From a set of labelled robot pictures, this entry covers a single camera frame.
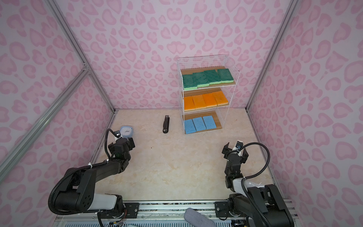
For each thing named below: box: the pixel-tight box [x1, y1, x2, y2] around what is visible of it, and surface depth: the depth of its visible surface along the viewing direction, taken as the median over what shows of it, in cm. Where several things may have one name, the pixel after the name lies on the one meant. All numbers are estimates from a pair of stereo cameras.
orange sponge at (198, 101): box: [191, 94, 207, 111], surface depth 90 cm
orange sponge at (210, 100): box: [202, 93, 218, 108], surface depth 91 cm
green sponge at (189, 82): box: [182, 74, 198, 91], surface depth 74 cm
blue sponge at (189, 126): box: [184, 118, 197, 135], surface depth 108 cm
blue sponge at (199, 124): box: [191, 116, 207, 132], surface depth 109 cm
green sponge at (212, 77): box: [203, 69, 222, 86], surface depth 78 cm
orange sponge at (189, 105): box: [184, 96, 196, 112], surface depth 88 cm
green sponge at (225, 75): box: [217, 68, 234, 84], surface depth 80 cm
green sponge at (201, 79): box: [192, 71, 210, 88], surface depth 77 cm
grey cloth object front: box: [183, 207, 217, 227], surface depth 70 cm
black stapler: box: [162, 115, 170, 134], surface depth 111 cm
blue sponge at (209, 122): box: [202, 115, 217, 130], surface depth 109 cm
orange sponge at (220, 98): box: [212, 90, 229, 106], surface depth 90 cm
